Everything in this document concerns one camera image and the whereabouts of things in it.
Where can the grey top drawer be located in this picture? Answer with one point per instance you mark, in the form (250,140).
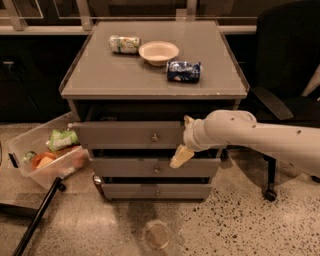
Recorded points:
(129,134)

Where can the clear plastic storage bin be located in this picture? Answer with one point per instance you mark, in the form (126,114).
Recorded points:
(31,154)

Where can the black pole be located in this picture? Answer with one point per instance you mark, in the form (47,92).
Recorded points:
(57,185)

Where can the green crushed soda can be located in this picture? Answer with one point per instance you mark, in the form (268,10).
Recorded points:
(124,45)

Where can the black office chair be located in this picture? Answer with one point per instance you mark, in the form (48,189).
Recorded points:
(284,85)

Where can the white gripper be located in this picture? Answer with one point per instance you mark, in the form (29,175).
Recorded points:
(190,137)

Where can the green snack bag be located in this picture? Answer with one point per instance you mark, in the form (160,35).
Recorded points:
(61,139)

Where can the orange round object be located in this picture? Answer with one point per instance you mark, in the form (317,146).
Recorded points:
(41,160)

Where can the grey drawer cabinet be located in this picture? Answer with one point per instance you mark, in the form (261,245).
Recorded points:
(105,86)

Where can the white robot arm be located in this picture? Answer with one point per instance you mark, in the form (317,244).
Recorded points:
(266,136)

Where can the grey bottom drawer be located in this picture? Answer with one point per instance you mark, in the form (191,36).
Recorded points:
(156,191)

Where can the round floor cover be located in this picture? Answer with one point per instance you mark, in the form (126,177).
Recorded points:
(156,235)

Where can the beige paper bowl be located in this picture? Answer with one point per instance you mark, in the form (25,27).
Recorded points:
(158,53)

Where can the blue crushed soda can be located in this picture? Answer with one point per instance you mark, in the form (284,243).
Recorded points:
(183,71)

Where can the grey middle drawer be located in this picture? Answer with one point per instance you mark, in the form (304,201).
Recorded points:
(121,167)

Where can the grey drawer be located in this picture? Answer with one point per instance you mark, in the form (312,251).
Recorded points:
(121,167)
(156,191)
(129,134)

